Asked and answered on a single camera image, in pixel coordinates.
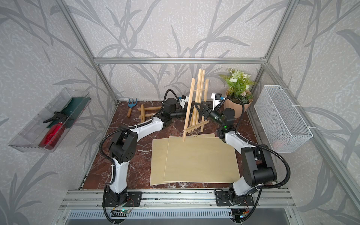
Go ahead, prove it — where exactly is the aluminium cage frame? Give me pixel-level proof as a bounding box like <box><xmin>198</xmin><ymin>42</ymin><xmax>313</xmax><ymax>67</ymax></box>
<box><xmin>55</xmin><ymin>1</ymin><xmax>360</xmax><ymax>210</ymax></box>

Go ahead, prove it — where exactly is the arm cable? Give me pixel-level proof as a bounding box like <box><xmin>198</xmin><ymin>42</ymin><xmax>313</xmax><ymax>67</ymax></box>
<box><xmin>223</xmin><ymin>96</ymin><xmax>291</xmax><ymax>224</ymax></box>
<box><xmin>98</xmin><ymin>89</ymin><xmax>181</xmax><ymax>224</ymax></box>

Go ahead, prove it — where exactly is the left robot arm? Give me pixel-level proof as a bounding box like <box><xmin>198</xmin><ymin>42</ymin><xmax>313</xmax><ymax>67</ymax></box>
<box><xmin>99</xmin><ymin>98</ymin><xmax>191</xmax><ymax>206</ymax></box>

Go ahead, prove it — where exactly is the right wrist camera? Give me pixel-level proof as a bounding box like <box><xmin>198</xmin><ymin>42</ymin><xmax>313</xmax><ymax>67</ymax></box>
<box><xmin>211</xmin><ymin>93</ymin><xmax>225</xmax><ymax>111</ymax></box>

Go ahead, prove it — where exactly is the red spray bottle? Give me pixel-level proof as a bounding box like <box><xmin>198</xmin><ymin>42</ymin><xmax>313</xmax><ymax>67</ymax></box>
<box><xmin>38</xmin><ymin>112</ymin><xmax>68</xmax><ymax>150</ymax></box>

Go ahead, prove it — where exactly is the plywood board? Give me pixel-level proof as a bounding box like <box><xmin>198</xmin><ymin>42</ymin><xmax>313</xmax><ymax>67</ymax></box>
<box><xmin>164</xmin><ymin>137</ymin><xmax>240</xmax><ymax>183</ymax></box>
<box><xmin>150</xmin><ymin>137</ymin><xmax>201</xmax><ymax>186</ymax></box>

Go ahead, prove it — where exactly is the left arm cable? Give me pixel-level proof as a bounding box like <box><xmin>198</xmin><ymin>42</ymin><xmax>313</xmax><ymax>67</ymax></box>
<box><xmin>98</xmin><ymin>89</ymin><xmax>181</xmax><ymax>224</ymax></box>

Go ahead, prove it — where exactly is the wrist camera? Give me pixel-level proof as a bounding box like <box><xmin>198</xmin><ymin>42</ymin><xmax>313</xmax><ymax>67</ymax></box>
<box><xmin>179</xmin><ymin>95</ymin><xmax>189</xmax><ymax>109</ymax></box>
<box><xmin>211</xmin><ymin>93</ymin><xmax>225</xmax><ymax>111</ymax></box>

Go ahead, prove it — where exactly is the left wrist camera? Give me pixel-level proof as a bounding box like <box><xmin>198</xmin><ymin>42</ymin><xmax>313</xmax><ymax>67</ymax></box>
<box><xmin>179</xmin><ymin>95</ymin><xmax>189</xmax><ymax>109</ymax></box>

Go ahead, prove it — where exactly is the wooden easel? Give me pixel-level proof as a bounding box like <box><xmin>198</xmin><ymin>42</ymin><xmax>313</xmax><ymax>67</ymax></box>
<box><xmin>182</xmin><ymin>69</ymin><xmax>209</xmax><ymax>141</ymax></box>
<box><xmin>138</xmin><ymin>104</ymin><xmax>161</xmax><ymax>123</ymax></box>

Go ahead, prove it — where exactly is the potted plant with flowers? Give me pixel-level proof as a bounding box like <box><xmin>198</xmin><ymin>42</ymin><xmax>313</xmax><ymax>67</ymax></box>
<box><xmin>220</xmin><ymin>68</ymin><xmax>255</xmax><ymax>119</ymax></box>

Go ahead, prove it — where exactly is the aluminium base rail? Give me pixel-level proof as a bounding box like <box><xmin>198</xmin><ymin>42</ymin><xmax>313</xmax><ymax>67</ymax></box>
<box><xmin>52</xmin><ymin>188</ymin><xmax>303</xmax><ymax>225</ymax></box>

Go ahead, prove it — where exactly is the clear plastic wall tray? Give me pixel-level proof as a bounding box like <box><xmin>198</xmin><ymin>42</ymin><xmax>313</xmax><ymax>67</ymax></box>
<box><xmin>8</xmin><ymin>88</ymin><xmax>92</xmax><ymax>153</ymax></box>

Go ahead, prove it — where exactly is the blue garden hand rake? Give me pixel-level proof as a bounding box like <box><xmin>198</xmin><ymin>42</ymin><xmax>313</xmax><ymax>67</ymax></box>
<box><xmin>127</xmin><ymin>98</ymin><xmax>138</xmax><ymax>118</ymax></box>

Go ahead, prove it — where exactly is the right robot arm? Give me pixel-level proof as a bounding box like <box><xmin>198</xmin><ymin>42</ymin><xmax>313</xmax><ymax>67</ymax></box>
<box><xmin>195</xmin><ymin>103</ymin><xmax>277</xmax><ymax>206</ymax></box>

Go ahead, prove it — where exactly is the white wire mesh basket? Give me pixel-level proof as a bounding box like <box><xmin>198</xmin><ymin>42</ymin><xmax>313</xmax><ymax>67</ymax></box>
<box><xmin>255</xmin><ymin>85</ymin><xmax>313</xmax><ymax>153</ymax></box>

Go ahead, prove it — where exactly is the green sheet in tray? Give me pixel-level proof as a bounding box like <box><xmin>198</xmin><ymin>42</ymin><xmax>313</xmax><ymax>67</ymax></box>
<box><xmin>47</xmin><ymin>97</ymin><xmax>91</xmax><ymax>129</ymax></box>

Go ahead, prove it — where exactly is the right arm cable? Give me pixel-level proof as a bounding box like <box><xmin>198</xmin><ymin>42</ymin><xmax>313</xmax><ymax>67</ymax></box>
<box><xmin>223</xmin><ymin>96</ymin><xmax>291</xmax><ymax>224</ymax></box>

